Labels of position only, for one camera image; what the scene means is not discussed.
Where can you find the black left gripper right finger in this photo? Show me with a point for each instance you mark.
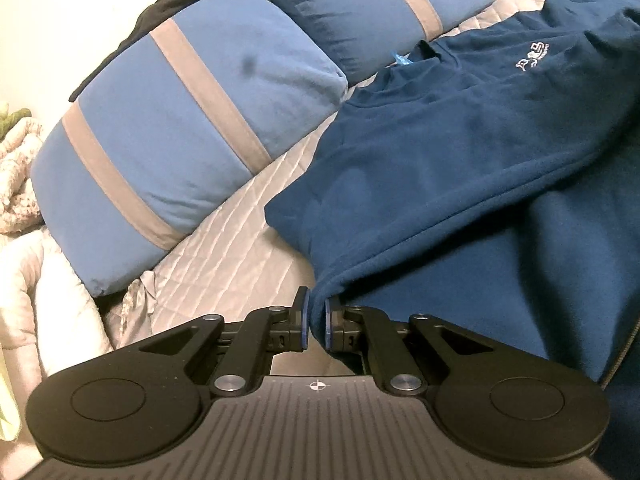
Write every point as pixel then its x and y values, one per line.
pixel 496 401

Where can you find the grey quilted bed cover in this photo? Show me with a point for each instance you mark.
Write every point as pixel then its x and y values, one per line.
pixel 240 244

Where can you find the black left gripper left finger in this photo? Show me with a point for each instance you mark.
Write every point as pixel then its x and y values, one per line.
pixel 136 402

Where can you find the beige rolled comforter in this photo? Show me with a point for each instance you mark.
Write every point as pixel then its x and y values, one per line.
pixel 48 319

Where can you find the dark blue fleece sweatshirt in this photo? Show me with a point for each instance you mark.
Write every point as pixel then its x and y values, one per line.
pixel 581 242

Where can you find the light green cloth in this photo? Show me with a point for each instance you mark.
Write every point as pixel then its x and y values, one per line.
pixel 9 120

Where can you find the left blue striped pillow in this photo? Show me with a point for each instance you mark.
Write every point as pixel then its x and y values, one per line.
pixel 172 127

